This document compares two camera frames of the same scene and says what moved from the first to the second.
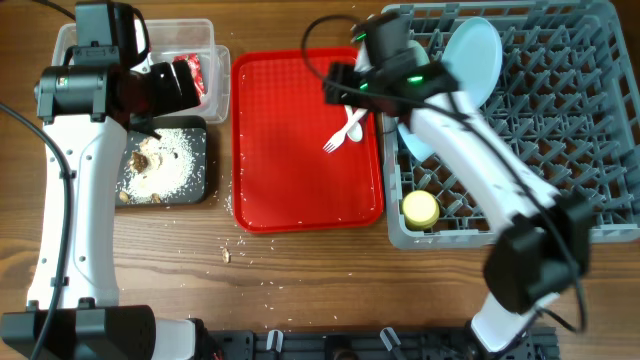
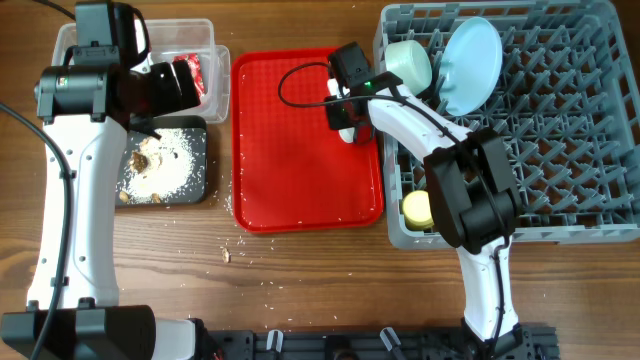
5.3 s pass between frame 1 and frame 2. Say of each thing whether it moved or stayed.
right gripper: moved
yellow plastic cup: stayed
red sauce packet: stayed
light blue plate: stayed
